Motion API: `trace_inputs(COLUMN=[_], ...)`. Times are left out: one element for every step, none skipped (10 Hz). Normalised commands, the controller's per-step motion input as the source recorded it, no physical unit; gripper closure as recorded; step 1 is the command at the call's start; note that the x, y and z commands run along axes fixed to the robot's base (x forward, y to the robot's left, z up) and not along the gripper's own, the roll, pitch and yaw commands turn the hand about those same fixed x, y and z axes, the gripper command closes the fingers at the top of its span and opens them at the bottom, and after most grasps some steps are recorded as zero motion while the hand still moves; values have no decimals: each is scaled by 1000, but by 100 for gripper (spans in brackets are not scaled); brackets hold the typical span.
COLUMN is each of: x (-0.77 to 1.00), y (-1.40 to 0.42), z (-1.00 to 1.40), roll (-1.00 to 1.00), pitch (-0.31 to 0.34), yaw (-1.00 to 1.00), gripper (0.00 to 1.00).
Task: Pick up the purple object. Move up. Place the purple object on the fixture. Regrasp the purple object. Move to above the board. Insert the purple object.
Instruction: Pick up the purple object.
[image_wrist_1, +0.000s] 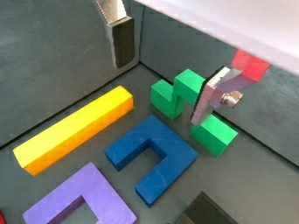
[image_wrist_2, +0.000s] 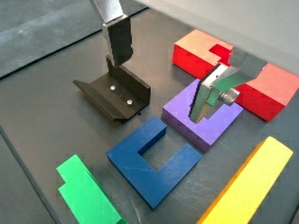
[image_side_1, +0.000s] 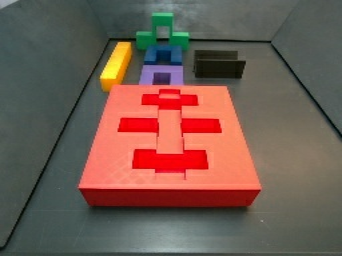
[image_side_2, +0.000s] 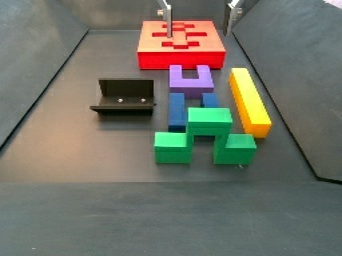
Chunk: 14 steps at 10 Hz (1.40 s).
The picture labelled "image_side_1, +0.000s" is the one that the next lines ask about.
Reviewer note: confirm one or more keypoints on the purple U-shaped block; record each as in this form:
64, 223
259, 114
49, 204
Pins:
162, 75

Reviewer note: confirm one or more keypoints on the green arch block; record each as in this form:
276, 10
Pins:
162, 19

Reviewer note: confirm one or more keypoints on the red insertion board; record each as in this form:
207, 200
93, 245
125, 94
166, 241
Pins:
170, 149

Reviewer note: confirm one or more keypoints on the blue U-shaped block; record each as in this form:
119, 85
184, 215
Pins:
163, 54

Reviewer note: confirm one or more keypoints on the black fixture stand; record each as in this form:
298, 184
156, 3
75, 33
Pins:
218, 64

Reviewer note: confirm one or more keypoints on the yellow long block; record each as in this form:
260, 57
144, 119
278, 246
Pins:
116, 66

